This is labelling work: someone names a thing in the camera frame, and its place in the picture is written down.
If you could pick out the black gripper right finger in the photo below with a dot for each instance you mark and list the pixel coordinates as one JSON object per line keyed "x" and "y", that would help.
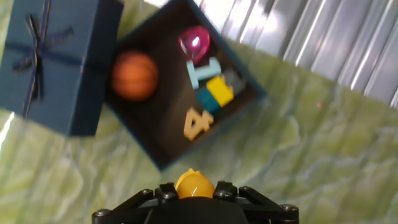
{"x": 267, "y": 214}

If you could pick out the yellow teal clear brick stack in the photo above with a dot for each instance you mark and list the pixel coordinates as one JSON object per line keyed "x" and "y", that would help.
{"x": 219, "y": 91}

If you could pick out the yellow toy mango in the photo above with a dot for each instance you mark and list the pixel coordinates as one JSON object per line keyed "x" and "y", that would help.
{"x": 194, "y": 186}

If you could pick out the pink translucent plastic toy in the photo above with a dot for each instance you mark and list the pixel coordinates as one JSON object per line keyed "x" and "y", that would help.
{"x": 194, "y": 43}

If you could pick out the green marble pattern mat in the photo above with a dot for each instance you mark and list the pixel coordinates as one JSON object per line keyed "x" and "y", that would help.
{"x": 280, "y": 155}

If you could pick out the tan wooden number four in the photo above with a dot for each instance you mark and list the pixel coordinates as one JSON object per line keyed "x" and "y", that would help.
{"x": 197, "y": 124}

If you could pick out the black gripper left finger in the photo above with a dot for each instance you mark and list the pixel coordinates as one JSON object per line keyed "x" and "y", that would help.
{"x": 124, "y": 211}

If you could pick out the light blue number one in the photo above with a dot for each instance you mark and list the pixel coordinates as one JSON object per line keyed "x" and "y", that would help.
{"x": 202, "y": 73}

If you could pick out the dark blue ribboned box lid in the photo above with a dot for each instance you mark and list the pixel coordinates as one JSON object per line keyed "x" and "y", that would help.
{"x": 62, "y": 77}

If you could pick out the dark blue gift box base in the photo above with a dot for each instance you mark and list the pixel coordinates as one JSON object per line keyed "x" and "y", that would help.
{"x": 161, "y": 137}

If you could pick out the orange toy basketball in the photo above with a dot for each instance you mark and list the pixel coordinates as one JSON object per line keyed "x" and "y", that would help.
{"x": 135, "y": 76}

